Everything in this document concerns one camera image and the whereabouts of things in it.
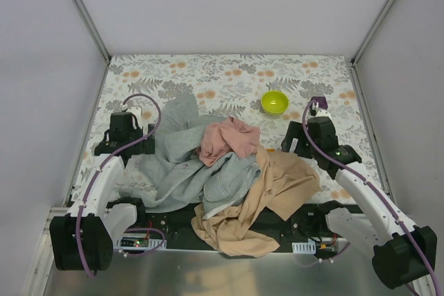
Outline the pink cloth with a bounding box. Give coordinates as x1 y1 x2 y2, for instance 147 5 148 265
196 117 261 166

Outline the grey sweatshirt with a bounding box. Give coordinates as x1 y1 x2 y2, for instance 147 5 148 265
117 94 261 216

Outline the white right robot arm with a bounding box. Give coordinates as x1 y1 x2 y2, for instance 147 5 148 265
281 115 437 289

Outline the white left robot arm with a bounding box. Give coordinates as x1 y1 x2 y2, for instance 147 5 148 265
49 111 155 277

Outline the beige cloth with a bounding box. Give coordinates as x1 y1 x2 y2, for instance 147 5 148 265
191 146 321 258

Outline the purple cube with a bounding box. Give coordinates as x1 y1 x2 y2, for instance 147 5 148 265
311 96 328 110

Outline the green bowl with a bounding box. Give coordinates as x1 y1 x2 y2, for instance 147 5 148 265
260 90 289 116

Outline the left controller board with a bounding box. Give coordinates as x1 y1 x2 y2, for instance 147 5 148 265
114 236 167 252

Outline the controller board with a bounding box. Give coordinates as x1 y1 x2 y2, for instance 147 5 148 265
114 236 167 252
291 239 337 255

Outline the right controller board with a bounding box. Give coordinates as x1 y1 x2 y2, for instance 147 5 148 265
291 239 337 255

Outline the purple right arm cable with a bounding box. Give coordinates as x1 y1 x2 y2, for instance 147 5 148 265
302 100 441 296

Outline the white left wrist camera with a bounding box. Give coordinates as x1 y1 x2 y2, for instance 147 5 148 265
121 103 142 128

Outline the right aluminium frame post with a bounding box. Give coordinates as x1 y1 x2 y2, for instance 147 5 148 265
350 0 397 67

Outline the aluminium frame post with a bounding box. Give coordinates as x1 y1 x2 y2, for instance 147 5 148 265
71 0 112 64
350 0 397 67

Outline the left aluminium frame post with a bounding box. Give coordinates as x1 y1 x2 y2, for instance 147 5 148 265
71 0 112 64

